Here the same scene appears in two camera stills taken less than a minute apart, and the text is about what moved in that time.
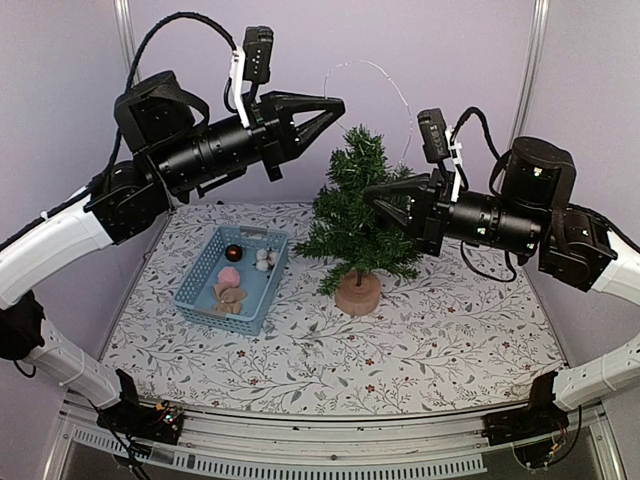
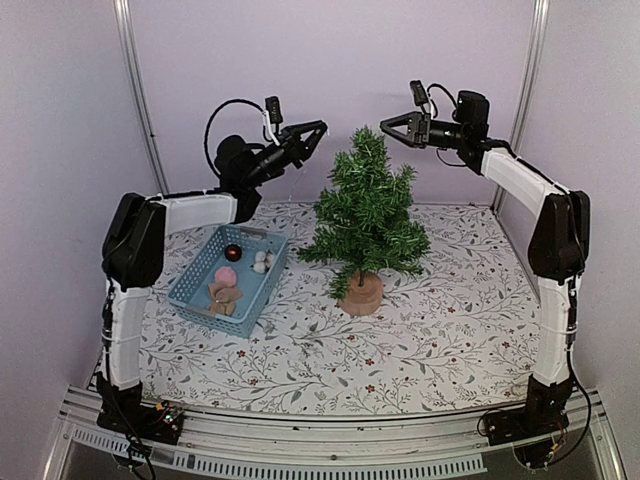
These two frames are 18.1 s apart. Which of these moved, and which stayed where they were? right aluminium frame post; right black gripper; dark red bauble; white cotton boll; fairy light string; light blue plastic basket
Moved: right black gripper; fairy light string
Stayed: light blue plastic basket; dark red bauble; white cotton boll; right aluminium frame post
